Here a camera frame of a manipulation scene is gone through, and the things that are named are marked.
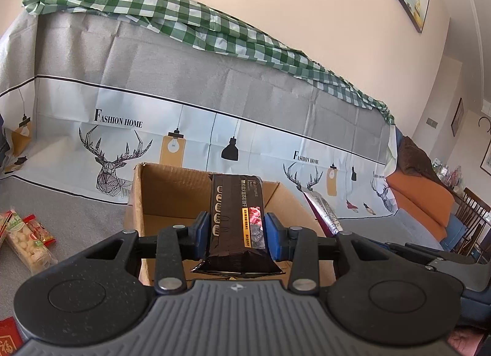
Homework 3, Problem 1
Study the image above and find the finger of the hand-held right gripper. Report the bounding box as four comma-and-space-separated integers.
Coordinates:
385, 243, 476, 270

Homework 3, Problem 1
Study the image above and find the green label rice ball packet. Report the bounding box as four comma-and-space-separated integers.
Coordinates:
7, 212, 52, 274

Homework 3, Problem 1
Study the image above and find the orange cushion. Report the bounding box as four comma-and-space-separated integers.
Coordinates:
385, 172, 455, 228

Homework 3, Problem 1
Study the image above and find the small framed wall picture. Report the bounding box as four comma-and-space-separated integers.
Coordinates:
451, 98, 465, 137

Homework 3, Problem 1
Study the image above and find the red label rice ball packet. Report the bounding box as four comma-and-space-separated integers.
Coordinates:
23, 215, 56, 246

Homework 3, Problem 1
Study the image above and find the long purple snack packet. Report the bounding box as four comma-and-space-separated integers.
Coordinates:
301, 190, 345, 238

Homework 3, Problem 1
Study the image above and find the dark framed wall art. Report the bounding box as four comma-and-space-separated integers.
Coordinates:
480, 131, 491, 176

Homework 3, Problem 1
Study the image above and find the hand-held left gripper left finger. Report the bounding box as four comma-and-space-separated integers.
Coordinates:
82, 210, 211, 296

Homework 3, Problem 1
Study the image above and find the red envelope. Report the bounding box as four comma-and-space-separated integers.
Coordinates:
0, 318, 24, 356

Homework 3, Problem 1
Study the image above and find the black snack packet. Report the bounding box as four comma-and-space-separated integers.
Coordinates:
191, 173, 285, 277

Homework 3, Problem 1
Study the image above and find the brown blanket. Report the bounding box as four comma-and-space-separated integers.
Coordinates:
399, 135, 447, 188

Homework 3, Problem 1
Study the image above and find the wooden chair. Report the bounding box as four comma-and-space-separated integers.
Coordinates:
453, 187, 491, 257

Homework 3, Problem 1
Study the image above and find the brown cardboard box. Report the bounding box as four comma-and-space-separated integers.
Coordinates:
123, 162, 340, 289

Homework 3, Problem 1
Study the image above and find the grey deer print sofa cover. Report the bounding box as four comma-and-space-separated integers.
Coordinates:
0, 11, 447, 326

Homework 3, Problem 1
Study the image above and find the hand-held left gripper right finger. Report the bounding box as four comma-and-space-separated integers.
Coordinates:
266, 212, 388, 296

